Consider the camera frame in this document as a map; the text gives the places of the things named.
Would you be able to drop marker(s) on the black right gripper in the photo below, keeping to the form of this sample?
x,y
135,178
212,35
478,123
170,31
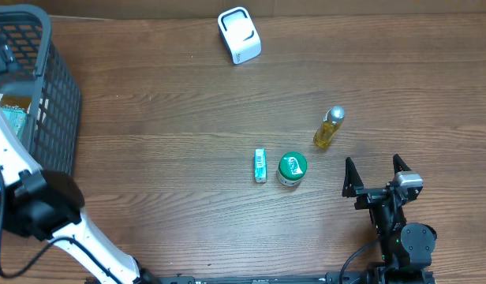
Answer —
x,y
353,188

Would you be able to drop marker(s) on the green wet wipes pack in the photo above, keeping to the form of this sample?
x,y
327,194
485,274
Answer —
x,y
17,118

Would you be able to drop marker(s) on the green lid white jar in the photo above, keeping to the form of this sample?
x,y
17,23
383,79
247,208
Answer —
x,y
292,169

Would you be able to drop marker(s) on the yellow dish soap bottle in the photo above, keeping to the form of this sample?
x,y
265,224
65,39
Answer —
x,y
330,125

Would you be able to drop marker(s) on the grey plastic shopping basket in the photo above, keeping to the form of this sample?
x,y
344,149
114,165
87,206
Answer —
x,y
53,118

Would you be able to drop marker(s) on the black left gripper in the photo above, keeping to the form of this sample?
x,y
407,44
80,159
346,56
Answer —
x,y
2,56

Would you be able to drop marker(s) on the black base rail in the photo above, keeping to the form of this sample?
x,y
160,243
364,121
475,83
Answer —
x,y
329,278

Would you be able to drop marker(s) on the beans packet with barcode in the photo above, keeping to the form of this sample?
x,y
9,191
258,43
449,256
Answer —
x,y
16,102

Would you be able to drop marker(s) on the Kleenex pocket tissue pack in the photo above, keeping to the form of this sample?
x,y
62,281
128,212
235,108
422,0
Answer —
x,y
260,165

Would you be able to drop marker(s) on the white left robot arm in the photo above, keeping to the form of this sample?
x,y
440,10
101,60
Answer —
x,y
49,206

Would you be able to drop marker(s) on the white barcode scanner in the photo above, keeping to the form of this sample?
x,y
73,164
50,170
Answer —
x,y
239,34

